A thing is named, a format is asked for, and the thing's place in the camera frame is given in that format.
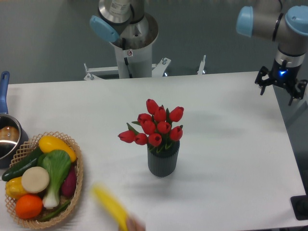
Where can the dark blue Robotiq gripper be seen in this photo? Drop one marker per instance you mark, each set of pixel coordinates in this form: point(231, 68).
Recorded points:
point(283, 76)

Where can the red tulip bouquet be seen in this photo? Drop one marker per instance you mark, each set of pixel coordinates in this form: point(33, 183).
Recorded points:
point(158, 131)

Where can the yellow banana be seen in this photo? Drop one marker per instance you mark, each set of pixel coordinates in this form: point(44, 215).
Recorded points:
point(109, 202)

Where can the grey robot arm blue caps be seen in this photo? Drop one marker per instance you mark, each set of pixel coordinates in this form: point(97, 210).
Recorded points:
point(264, 20)

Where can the dark grey ribbed vase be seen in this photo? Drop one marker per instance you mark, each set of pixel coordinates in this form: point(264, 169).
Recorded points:
point(163, 164)

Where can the person's hand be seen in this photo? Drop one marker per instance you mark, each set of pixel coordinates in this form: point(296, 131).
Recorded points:
point(134, 224)

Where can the black device at table edge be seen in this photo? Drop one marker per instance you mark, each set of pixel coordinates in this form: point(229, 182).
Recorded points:
point(300, 206)

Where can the purple sweet potato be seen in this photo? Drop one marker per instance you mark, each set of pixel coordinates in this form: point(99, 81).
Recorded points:
point(68, 187)

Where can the green bok choy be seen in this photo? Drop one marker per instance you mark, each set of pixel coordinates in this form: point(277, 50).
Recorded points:
point(57, 163)

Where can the yellow squash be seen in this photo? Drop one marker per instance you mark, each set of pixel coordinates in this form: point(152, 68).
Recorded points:
point(51, 143)

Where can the green chili pepper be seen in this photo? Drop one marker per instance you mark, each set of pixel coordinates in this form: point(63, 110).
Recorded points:
point(56, 212)

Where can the woven wicker basket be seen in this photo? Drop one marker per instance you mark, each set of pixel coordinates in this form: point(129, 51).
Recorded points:
point(24, 150)

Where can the beige round disc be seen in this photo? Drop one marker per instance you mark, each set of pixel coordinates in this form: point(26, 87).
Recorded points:
point(35, 179)

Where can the dark green cucumber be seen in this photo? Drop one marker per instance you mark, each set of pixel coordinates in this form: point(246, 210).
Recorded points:
point(18, 169)

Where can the orange fruit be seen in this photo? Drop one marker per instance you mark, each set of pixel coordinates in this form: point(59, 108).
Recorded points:
point(28, 206)

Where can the yellow bell pepper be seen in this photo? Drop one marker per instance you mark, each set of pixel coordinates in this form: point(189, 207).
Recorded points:
point(14, 188)

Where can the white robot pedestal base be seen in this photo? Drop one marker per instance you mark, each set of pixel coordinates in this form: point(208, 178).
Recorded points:
point(133, 52)

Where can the blue handled saucepan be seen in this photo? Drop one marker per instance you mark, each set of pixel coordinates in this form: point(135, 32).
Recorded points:
point(12, 135)

